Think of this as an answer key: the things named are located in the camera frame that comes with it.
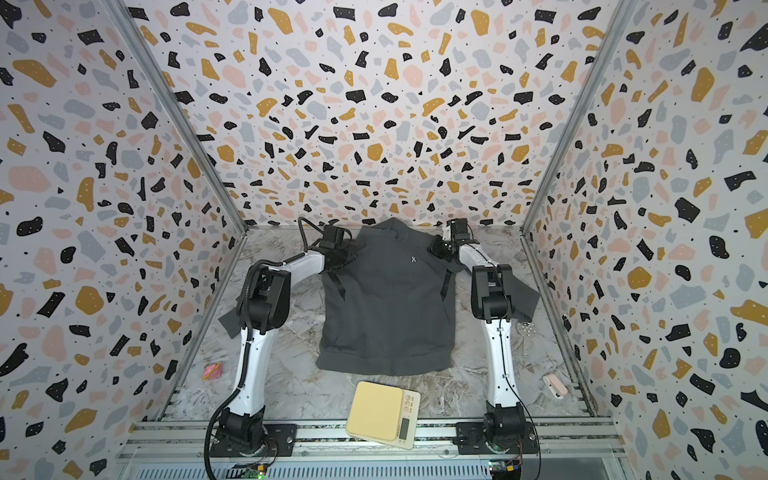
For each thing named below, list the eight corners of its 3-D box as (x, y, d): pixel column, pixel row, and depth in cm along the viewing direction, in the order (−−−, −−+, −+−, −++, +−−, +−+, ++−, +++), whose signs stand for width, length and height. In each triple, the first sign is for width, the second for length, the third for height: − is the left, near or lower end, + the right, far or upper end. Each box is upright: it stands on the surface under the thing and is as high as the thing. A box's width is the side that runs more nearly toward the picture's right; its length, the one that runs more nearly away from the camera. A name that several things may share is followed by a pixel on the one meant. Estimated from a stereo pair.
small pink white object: (558, 400, 83) (564, 396, 80) (540, 380, 86) (544, 376, 83) (564, 394, 84) (569, 391, 81) (545, 375, 87) (550, 371, 84)
